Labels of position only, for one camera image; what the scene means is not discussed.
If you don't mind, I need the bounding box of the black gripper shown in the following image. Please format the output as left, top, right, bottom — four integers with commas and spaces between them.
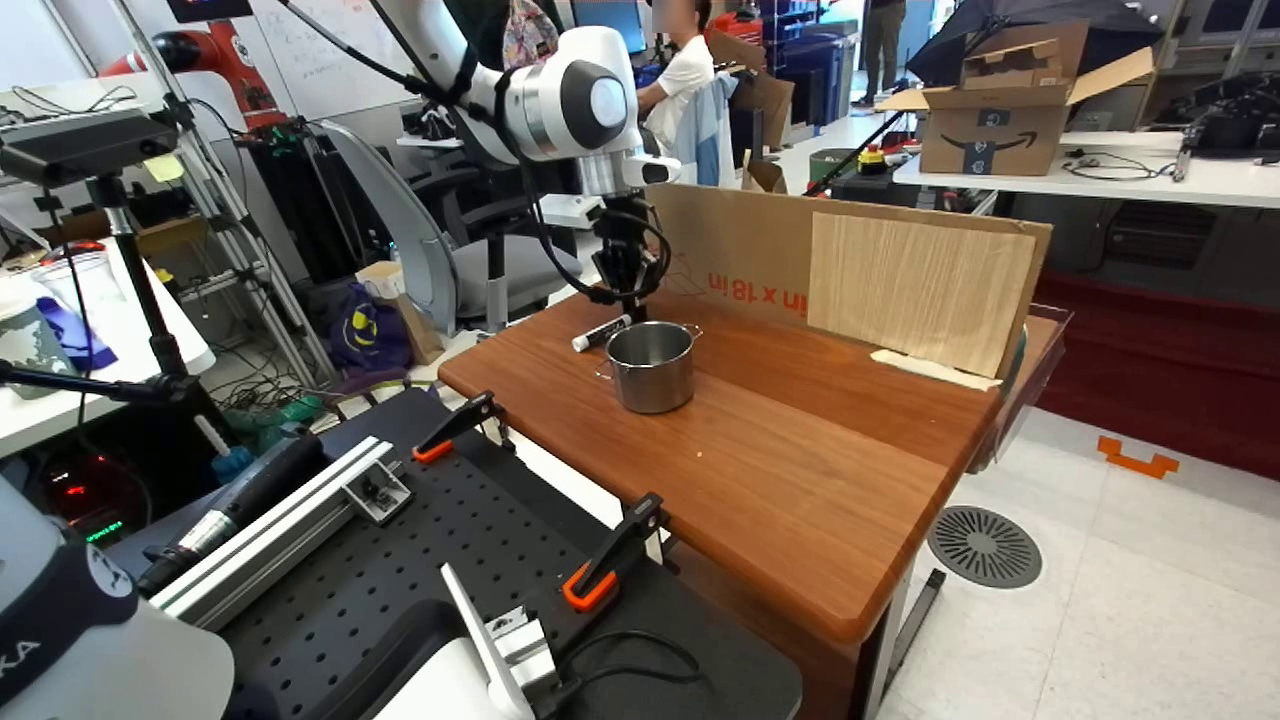
593, 194, 671, 326

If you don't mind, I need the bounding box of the steel cup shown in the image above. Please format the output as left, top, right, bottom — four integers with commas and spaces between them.
593, 316, 708, 419

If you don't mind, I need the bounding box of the brown cardboard panel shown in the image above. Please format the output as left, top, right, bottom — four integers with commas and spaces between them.
640, 181, 1054, 383

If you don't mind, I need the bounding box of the orange and black clamp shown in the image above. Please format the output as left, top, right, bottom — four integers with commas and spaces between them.
409, 389, 513, 470
555, 491, 677, 615

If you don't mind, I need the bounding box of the person in white shirt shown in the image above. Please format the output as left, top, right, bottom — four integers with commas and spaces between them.
636, 0, 735, 192

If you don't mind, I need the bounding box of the black perforated breadboard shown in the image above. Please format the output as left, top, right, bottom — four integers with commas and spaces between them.
104, 383, 813, 720

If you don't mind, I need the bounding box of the teal fabric bag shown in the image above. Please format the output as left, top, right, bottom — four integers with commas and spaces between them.
210, 389, 326, 470

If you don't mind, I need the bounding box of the open cardboard shipping box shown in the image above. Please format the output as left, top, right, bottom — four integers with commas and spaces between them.
870, 14, 1161, 181

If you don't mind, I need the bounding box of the black table leg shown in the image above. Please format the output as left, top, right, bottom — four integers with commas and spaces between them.
870, 564, 951, 715

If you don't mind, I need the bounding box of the round floor drain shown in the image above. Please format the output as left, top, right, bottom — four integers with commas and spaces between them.
924, 502, 1047, 593

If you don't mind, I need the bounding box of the black cylindrical tool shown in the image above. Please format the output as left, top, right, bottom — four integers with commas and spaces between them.
132, 430, 333, 599

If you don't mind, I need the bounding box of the blue cloth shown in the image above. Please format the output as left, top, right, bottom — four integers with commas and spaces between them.
35, 291, 119, 377

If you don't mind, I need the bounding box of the white desk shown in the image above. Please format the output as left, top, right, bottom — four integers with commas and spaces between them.
893, 124, 1280, 214

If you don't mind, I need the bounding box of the dark blue and white cap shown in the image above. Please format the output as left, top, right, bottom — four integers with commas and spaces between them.
0, 476, 241, 720

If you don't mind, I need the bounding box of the short aluminium extrusion rail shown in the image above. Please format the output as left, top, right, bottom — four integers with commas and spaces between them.
437, 560, 564, 720

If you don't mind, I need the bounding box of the long aluminium extrusion rail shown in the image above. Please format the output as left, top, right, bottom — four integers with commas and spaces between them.
136, 434, 403, 632

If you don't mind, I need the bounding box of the black camera tripod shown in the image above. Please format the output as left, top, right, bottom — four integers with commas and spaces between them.
0, 171, 235, 445

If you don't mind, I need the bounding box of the black camera on tripod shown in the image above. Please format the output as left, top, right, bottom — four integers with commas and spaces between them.
0, 99, 193, 192

